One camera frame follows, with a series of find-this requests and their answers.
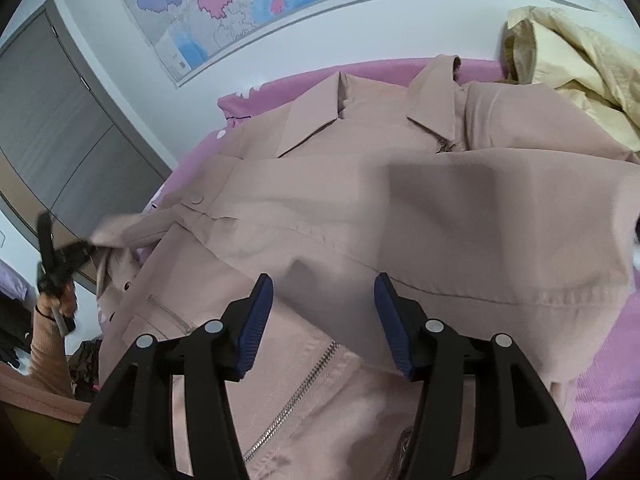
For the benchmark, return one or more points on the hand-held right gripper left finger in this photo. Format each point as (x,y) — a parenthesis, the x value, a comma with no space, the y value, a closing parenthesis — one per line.
(255,330)

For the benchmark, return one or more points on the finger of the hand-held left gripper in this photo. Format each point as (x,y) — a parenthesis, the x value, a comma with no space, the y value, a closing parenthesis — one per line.
(80,255)

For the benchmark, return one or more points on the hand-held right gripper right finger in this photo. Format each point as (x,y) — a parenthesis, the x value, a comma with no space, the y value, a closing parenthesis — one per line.
(395,330)

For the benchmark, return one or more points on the dusty pink jacket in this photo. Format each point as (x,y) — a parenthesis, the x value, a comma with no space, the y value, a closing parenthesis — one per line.
(400,200)

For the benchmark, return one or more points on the dark clothes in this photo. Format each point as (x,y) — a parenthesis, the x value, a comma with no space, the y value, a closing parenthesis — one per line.
(12,330)

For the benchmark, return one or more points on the person's left hand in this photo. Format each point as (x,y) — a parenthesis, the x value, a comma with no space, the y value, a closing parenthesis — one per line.
(52,307)

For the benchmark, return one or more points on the lilac cloth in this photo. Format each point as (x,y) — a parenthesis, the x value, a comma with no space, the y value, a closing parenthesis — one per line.
(10,280)

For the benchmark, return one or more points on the dark patterned cloth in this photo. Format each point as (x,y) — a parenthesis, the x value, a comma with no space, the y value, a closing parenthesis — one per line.
(85,370)

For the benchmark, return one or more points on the grey door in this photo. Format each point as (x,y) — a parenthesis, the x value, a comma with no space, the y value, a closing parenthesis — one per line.
(60,125)

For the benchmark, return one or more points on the person's pink sweater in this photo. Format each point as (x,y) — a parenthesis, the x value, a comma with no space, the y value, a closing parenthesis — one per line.
(40,402)

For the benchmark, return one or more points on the pink printed bedsheet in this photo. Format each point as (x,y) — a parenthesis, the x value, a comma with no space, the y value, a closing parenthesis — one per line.
(610,385)

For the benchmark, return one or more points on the mustard garment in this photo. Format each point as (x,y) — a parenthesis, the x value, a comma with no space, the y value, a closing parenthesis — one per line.
(510,60)

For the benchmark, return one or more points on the cream garment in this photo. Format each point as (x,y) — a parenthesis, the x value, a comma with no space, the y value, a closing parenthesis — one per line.
(575,50)

